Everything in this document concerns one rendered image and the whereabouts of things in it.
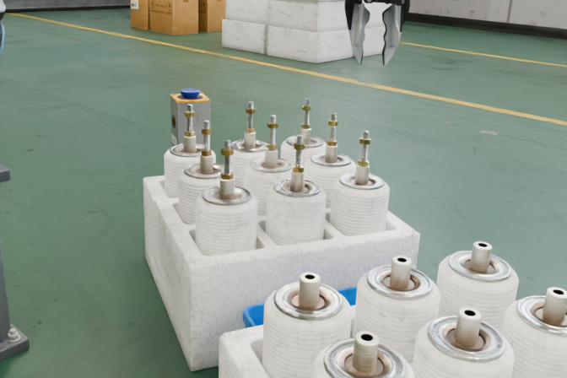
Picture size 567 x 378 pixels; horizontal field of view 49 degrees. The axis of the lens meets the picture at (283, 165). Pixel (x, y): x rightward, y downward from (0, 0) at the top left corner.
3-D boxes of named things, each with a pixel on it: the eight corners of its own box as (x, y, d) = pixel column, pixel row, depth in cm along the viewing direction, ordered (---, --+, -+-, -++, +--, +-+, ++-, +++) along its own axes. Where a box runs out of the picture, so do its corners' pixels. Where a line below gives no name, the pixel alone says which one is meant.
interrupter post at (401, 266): (396, 292, 71) (398, 266, 70) (384, 282, 73) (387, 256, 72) (413, 288, 72) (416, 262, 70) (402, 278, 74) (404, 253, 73)
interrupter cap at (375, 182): (337, 175, 108) (337, 170, 107) (380, 177, 108) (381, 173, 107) (339, 190, 101) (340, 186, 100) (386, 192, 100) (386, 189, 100)
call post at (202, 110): (178, 240, 136) (176, 103, 126) (171, 228, 142) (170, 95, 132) (210, 237, 139) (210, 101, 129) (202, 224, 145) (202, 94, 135)
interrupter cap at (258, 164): (250, 174, 106) (250, 170, 106) (249, 159, 113) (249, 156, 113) (294, 175, 107) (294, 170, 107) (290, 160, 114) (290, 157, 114)
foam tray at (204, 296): (190, 373, 94) (190, 267, 88) (145, 258, 128) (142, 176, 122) (409, 326, 108) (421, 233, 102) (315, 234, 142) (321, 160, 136)
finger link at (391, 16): (387, 70, 93) (385, 7, 90) (381, 63, 99) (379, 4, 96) (408, 67, 93) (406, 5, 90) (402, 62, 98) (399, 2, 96)
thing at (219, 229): (190, 313, 97) (189, 206, 91) (201, 282, 106) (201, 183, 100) (251, 317, 96) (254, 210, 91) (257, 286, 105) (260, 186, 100)
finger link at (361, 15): (344, 65, 93) (358, 2, 90) (341, 59, 98) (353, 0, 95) (364, 69, 93) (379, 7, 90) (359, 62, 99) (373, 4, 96)
